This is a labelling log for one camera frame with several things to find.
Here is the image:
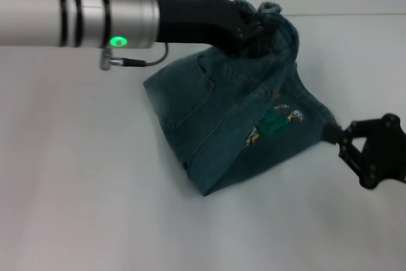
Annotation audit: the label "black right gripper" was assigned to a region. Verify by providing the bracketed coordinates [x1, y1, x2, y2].
[322, 112, 406, 192]

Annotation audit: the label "blue denim shorts with print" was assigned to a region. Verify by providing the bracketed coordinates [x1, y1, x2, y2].
[142, 0, 339, 199]

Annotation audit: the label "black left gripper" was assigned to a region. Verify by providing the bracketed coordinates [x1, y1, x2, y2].
[156, 0, 278, 58]

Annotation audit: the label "left gripper connector cable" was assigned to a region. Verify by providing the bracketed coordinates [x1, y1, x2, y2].
[99, 42, 169, 71]

